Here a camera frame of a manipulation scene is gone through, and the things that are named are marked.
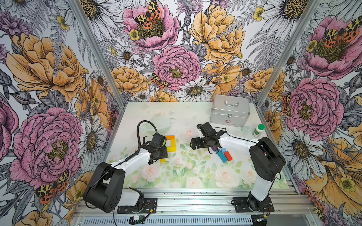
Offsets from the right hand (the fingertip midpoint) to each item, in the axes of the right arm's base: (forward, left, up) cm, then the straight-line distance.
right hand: (197, 147), depth 92 cm
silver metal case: (+23, -25, +9) cm, 35 cm away
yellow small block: (+6, +16, -4) cm, 18 cm away
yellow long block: (+1, +17, -4) cm, 17 cm away
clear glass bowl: (+24, +24, -5) cm, 35 cm away
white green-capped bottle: (+9, -42, +3) cm, 43 cm away
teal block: (-5, -16, -5) cm, 17 cm away
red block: (-5, -20, -4) cm, 21 cm away
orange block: (+11, +19, -5) cm, 22 cm away
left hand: (-5, +23, -1) cm, 23 cm away
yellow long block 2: (-7, +22, -2) cm, 23 cm away
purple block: (0, -12, -3) cm, 12 cm away
